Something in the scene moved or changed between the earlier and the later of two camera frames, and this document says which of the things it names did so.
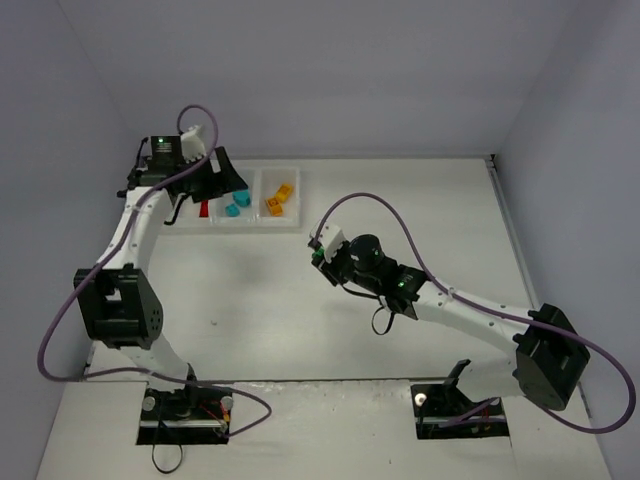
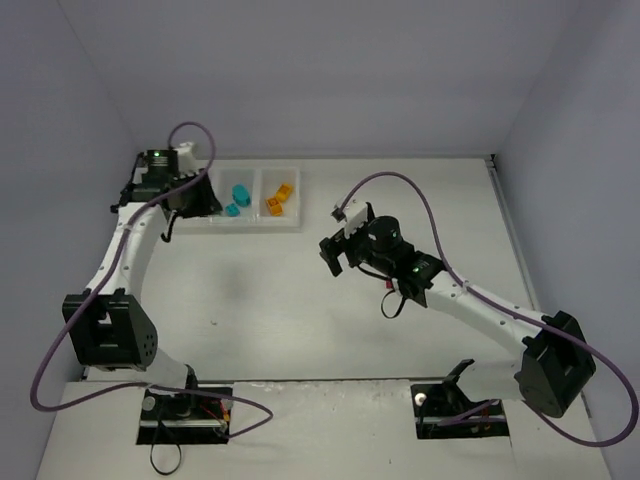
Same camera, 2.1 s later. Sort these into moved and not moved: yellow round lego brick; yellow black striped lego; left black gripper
Moved: left black gripper
Not moved: yellow round lego brick; yellow black striped lego
